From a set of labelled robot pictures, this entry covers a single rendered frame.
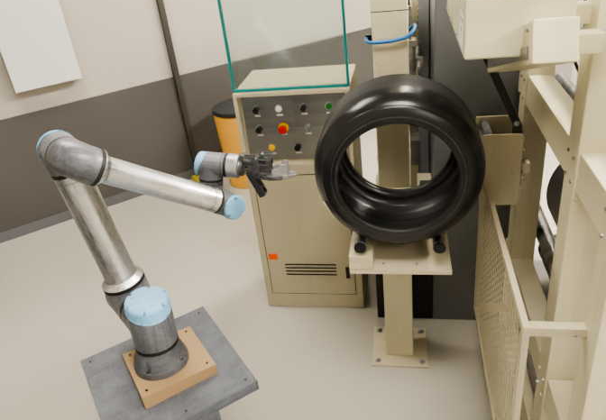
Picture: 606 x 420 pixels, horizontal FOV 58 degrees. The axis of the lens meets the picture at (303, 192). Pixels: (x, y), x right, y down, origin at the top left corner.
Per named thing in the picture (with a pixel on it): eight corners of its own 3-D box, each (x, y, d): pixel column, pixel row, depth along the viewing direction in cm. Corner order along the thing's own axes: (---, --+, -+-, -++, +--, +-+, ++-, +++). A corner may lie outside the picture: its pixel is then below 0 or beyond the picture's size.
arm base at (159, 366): (142, 388, 182) (134, 366, 178) (129, 356, 198) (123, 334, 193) (196, 366, 190) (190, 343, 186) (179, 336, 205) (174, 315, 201)
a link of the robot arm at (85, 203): (129, 335, 194) (32, 149, 157) (112, 314, 207) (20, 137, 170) (167, 312, 200) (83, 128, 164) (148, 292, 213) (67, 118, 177)
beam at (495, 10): (445, 13, 188) (445, -34, 181) (523, 7, 183) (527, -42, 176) (461, 61, 135) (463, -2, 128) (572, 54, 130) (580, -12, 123)
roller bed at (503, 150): (472, 182, 232) (475, 115, 218) (509, 181, 229) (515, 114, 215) (478, 205, 215) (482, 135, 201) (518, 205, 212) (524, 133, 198)
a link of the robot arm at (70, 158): (64, 140, 151) (252, 196, 196) (52, 131, 160) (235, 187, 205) (50, 178, 151) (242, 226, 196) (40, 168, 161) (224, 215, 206)
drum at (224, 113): (261, 163, 488) (250, 92, 457) (284, 179, 456) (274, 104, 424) (217, 178, 470) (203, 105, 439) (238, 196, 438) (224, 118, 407)
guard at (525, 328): (473, 306, 251) (481, 171, 218) (477, 307, 251) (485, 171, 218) (504, 494, 173) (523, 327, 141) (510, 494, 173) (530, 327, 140)
